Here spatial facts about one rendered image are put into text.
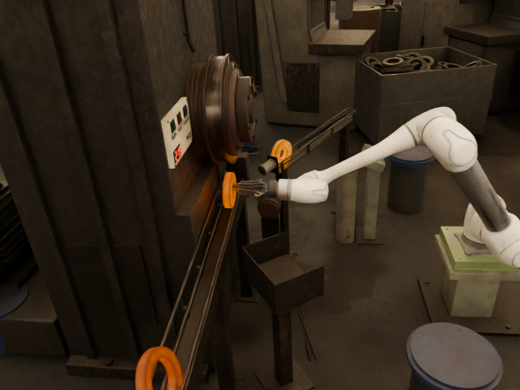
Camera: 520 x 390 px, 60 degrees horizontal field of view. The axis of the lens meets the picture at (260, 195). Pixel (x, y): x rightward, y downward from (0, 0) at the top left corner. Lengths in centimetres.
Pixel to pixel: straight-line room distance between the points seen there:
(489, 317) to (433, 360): 90
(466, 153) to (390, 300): 115
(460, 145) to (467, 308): 109
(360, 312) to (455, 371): 87
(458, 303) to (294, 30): 304
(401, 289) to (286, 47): 280
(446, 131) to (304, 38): 302
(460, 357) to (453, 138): 77
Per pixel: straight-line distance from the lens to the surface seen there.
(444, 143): 172
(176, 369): 145
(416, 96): 412
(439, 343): 184
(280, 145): 248
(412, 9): 627
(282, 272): 180
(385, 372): 227
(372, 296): 262
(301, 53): 463
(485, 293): 251
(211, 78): 182
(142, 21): 149
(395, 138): 187
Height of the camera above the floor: 174
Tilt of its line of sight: 29 degrees down
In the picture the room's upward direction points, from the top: 4 degrees counter-clockwise
